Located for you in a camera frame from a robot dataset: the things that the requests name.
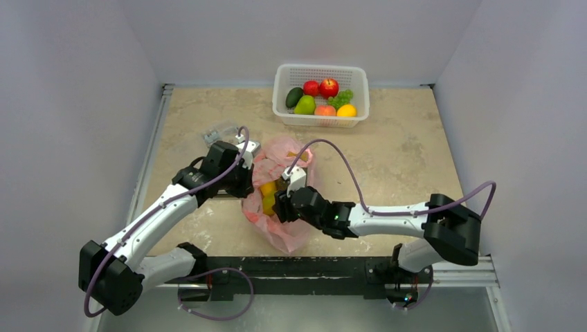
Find pink printed plastic bag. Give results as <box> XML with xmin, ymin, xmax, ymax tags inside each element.
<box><xmin>241</xmin><ymin>136</ymin><xmax>311</xmax><ymax>255</ymax></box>

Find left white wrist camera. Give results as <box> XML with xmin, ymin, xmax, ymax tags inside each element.
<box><xmin>235</xmin><ymin>134</ymin><xmax>261</xmax><ymax>169</ymax></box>

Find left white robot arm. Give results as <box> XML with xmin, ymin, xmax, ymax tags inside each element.
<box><xmin>78</xmin><ymin>138</ymin><xmax>260</xmax><ymax>317</ymax></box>

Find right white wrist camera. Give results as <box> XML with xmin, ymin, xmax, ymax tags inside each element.
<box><xmin>281</xmin><ymin>166</ymin><xmax>307</xmax><ymax>197</ymax></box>

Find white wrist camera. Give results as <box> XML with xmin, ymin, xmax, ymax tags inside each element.
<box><xmin>235</xmin><ymin>134</ymin><xmax>261</xmax><ymax>169</ymax></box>
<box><xmin>281</xmin><ymin>166</ymin><xmax>307</xmax><ymax>197</ymax></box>

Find green fake grapes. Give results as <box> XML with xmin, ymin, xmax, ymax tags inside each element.
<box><xmin>327</xmin><ymin>89</ymin><xmax>354</xmax><ymax>110</ymax></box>

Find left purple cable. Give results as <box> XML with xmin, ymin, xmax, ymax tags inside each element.
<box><xmin>83</xmin><ymin>126</ymin><xmax>251</xmax><ymax>318</ymax></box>

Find fake peach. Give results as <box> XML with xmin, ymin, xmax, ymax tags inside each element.
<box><xmin>314</xmin><ymin>105</ymin><xmax>337</xmax><ymax>116</ymax></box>

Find white perforated plastic basket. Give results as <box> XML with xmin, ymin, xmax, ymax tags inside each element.
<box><xmin>272</xmin><ymin>64</ymin><xmax>370</xmax><ymax>128</ymax></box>

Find dark green fake avocado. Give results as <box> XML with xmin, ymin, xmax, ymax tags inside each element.
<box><xmin>285</xmin><ymin>86</ymin><xmax>305</xmax><ymax>109</ymax></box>

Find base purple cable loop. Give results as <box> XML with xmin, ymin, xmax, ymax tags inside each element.
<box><xmin>177</xmin><ymin>268</ymin><xmax>255</xmax><ymax>322</ymax></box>

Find yellow fake banana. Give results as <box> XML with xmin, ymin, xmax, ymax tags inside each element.
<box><xmin>260</xmin><ymin>181</ymin><xmax>278</xmax><ymax>216</ymax></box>

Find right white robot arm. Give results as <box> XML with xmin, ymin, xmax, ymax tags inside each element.
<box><xmin>273</xmin><ymin>187</ymin><xmax>482</xmax><ymax>282</ymax></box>

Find yellow orange fake fruit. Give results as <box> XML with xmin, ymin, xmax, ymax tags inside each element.
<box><xmin>336</xmin><ymin>104</ymin><xmax>358</xmax><ymax>118</ymax></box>

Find small red fake fruit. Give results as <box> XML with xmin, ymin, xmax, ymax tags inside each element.
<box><xmin>302</xmin><ymin>80</ymin><xmax>319</xmax><ymax>97</ymax></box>

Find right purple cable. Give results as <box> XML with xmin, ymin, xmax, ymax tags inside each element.
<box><xmin>286</xmin><ymin>138</ymin><xmax>498</xmax><ymax>222</ymax></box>

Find red fake apple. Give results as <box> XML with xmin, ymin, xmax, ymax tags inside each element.
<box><xmin>319</xmin><ymin>77</ymin><xmax>339</xmax><ymax>100</ymax></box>

